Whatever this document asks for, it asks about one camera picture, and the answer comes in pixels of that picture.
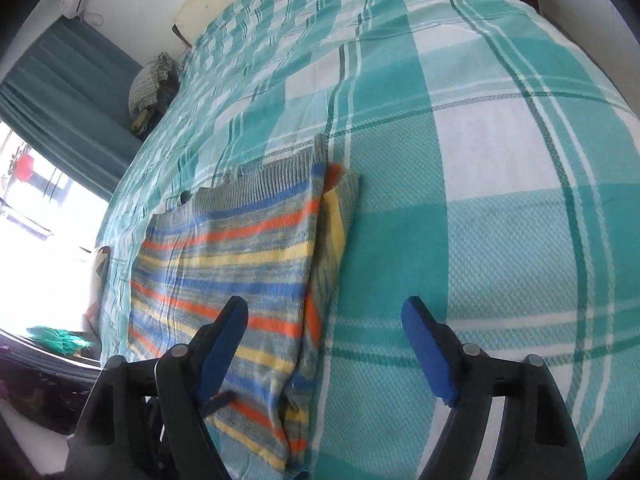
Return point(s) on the striped knit sweater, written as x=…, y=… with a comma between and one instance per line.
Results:
x=225, y=240

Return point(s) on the blue curtain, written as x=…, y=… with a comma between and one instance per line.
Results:
x=65, y=95

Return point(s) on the green cloth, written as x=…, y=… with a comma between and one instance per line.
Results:
x=60, y=340

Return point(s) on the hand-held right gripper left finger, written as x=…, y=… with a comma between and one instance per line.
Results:
x=220, y=355

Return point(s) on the white pillow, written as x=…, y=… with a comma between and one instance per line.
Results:
x=215, y=0

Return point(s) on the patterned cushion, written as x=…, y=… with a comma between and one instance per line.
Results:
x=97, y=280

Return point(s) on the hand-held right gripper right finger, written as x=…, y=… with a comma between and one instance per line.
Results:
x=430, y=350

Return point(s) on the teal plaid blanket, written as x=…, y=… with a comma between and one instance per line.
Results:
x=500, y=210

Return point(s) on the pile of checked clothes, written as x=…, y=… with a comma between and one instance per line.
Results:
x=147, y=85

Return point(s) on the window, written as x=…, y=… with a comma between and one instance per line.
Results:
x=50, y=240

